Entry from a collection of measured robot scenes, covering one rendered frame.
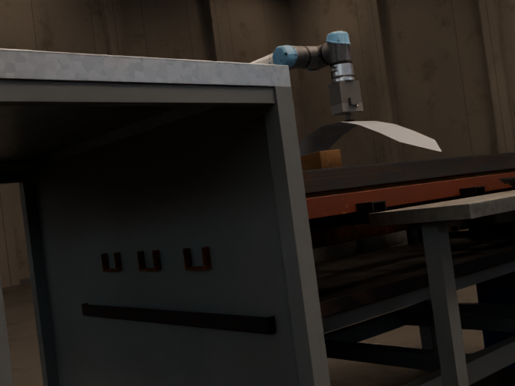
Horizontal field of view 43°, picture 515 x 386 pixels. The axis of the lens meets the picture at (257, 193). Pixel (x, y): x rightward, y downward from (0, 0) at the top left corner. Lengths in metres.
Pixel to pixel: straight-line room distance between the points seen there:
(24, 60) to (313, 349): 0.68
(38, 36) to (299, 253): 11.96
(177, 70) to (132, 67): 0.08
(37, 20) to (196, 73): 12.02
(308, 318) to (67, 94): 0.57
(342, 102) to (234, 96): 1.06
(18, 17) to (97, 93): 11.95
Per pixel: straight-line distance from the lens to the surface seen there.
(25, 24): 12.94
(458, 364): 1.51
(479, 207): 1.38
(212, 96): 1.10
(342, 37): 2.21
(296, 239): 1.17
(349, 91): 2.18
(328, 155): 1.64
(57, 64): 0.97
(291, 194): 1.17
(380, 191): 1.64
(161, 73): 1.05
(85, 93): 0.98
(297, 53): 2.19
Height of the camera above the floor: 0.80
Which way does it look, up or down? 1 degrees up
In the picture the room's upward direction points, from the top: 7 degrees counter-clockwise
